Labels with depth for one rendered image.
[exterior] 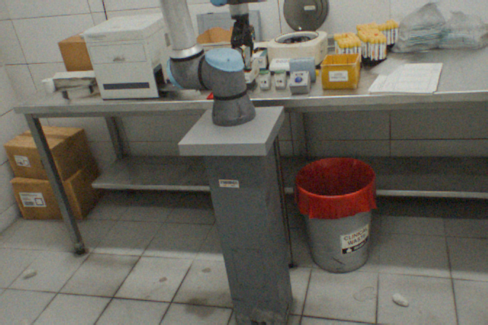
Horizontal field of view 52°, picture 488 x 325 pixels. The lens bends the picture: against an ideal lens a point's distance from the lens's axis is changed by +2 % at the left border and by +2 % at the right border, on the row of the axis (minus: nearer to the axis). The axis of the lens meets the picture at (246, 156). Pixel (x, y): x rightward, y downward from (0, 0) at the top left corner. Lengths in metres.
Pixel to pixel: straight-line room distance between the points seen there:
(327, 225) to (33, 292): 1.48
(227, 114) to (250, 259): 0.58
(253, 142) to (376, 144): 1.33
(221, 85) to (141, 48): 0.59
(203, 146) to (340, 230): 0.87
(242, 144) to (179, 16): 0.45
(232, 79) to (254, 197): 0.42
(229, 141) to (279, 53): 0.79
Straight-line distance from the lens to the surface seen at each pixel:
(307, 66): 2.03
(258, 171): 1.66
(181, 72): 1.68
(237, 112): 1.64
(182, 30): 1.64
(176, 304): 2.36
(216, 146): 1.54
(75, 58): 2.72
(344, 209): 2.12
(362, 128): 2.69
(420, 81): 1.95
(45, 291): 2.73
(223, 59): 1.59
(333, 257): 2.31
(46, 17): 3.11
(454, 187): 2.49
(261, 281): 1.96
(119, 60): 2.18
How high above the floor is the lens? 1.56
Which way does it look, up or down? 27 degrees down
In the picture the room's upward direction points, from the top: 9 degrees counter-clockwise
